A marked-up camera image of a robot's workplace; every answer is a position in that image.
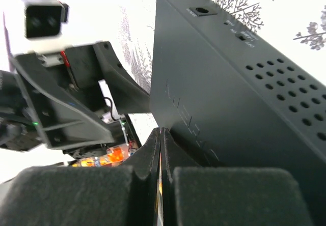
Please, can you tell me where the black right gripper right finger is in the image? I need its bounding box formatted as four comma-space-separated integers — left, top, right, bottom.
161, 128, 313, 225

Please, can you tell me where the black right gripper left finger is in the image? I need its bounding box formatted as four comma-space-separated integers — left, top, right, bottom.
1, 128, 160, 225

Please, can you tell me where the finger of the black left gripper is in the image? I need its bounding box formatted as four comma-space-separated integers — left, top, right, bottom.
64, 41, 150, 114

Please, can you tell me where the black network switch box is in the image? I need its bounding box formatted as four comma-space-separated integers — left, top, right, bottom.
150, 0, 325, 225

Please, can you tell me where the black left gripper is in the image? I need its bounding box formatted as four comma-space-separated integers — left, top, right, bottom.
1, 53, 142, 160

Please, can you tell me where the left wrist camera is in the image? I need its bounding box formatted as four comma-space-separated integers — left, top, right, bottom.
4, 0, 71, 53

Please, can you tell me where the floral patterned table mat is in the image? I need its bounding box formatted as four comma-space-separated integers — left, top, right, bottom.
8, 0, 325, 167

